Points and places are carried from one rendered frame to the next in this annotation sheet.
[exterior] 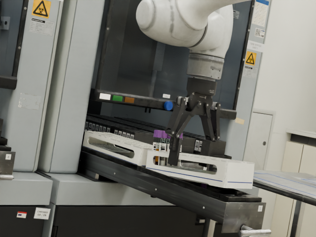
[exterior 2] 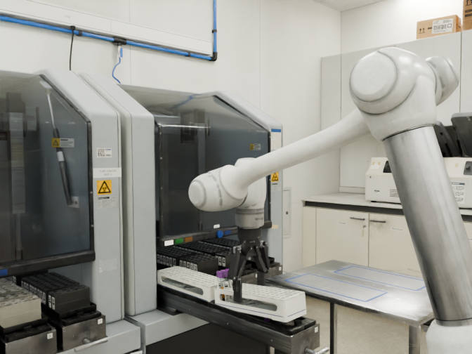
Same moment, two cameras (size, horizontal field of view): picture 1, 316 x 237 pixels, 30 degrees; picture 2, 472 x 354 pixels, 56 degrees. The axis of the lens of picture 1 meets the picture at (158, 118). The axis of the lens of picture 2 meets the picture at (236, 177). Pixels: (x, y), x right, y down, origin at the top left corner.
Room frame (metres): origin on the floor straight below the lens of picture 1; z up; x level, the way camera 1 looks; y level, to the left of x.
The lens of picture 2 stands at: (0.14, 0.08, 1.30)
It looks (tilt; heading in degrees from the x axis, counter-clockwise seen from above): 3 degrees down; 355
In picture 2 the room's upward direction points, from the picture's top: straight up
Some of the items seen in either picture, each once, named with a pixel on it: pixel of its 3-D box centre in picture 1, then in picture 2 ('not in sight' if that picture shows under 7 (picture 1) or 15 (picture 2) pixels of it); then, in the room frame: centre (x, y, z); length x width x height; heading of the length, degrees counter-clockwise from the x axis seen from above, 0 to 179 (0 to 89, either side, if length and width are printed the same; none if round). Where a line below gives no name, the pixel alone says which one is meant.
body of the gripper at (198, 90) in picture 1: (200, 96); (249, 241); (1.51, -0.10, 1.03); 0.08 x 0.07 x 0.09; 129
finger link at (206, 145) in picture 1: (205, 153); (260, 283); (1.54, -0.14, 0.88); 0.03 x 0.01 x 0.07; 39
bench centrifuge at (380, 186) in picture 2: not in sight; (414, 161); (3.63, -1.72, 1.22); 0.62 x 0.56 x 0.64; 128
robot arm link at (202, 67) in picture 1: (204, 67); (249, 218); (1.50, -0.10, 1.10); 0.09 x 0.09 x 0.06
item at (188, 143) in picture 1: (180, 145); (233, 260); (1.99, -0.09, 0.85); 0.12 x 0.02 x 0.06; 129
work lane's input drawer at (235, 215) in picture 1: (158, 182); (226, 310); (1.59, -0.03, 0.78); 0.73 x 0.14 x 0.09; 40
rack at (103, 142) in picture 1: (123, 150); (192, 284); (1.72, 0.08, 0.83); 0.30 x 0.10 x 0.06; 40
